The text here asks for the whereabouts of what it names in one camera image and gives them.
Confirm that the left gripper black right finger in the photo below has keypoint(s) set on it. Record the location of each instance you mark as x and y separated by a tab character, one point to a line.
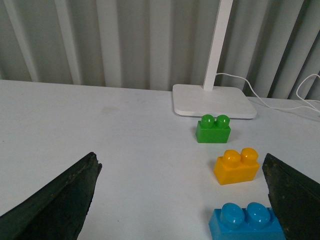
294	198

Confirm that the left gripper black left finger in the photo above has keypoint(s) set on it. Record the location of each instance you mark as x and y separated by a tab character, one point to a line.
58	210

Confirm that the yellow toy block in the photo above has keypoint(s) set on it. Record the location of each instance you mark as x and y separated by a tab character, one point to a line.
234	167

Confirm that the blue toy block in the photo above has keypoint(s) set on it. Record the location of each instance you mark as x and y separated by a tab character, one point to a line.
255	222

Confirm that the green toy block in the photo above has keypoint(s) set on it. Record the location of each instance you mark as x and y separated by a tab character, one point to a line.
213	130

